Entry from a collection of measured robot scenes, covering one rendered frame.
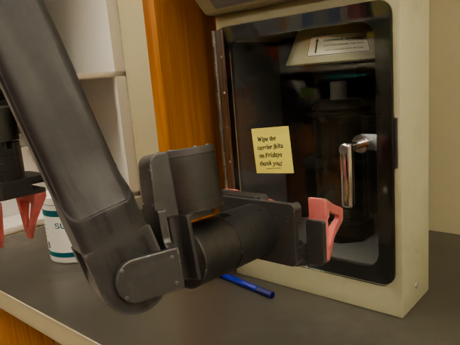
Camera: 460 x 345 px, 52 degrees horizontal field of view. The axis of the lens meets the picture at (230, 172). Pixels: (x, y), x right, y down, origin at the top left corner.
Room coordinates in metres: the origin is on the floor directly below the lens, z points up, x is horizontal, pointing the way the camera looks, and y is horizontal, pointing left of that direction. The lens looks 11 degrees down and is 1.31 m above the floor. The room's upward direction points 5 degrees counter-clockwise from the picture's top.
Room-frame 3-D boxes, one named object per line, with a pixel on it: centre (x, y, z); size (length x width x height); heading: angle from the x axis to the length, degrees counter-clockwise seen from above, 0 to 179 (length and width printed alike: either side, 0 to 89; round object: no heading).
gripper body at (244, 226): (0.47, -0.01, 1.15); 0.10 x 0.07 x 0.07; 48
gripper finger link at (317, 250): (0.49, -0.08, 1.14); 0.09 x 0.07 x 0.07; 138
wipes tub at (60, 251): (1.03, 0.36, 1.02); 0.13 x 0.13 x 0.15
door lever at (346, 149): (0.64, -0.17, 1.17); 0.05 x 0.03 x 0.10; 138
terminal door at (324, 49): (0.73, -0.11, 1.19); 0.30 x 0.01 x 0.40; 48
